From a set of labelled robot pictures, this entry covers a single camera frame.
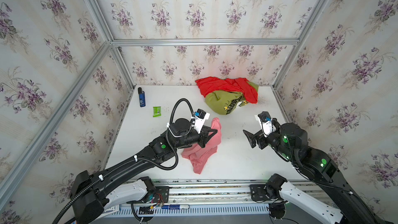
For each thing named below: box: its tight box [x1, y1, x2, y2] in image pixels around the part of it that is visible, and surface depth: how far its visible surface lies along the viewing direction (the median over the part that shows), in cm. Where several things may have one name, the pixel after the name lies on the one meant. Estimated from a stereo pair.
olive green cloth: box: [205, 81, 260, 116], surface depth 104 cm
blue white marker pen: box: [161, 204, 190, 210], surface depth 70 cm
